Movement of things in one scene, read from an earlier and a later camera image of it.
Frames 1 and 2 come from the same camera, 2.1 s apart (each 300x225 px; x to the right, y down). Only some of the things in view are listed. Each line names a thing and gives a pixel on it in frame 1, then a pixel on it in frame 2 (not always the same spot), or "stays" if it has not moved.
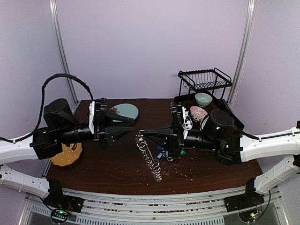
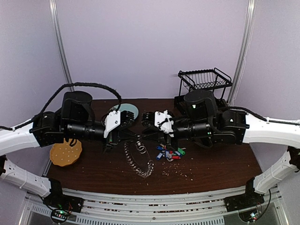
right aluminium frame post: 246,49 stays
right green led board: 249,215 stays
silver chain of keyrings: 153,164 -> 141,149
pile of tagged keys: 164,153 stays
